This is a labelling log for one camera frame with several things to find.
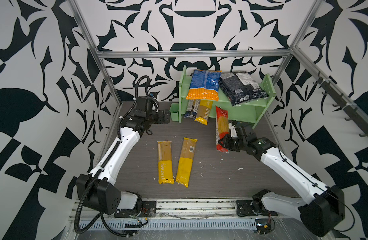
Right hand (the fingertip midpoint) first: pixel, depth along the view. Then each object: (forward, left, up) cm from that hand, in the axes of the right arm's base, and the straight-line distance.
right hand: (220, 140), depth 79 cm
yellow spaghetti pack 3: (-5, +18, -14) cm, 23 cm away
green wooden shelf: (+24, -24, -6) cm, 34 cm away
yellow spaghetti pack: (+24, +6, -2) cm, 25 cm away
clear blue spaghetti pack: (+24, +14, -2) cm, 28 cm away
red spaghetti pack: (+6, -2, +3) cm, 7 cm away
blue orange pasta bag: (+25, +7, +15) cm, 30 cm away
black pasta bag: (+24, -12, +15) cm, 31 cm away
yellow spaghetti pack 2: (-5, +30, -16) cm, 34 cm away
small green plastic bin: (+32, +26, -12) cm, 43 cm away
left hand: (+12, +30, +12) cm, 34 cm away
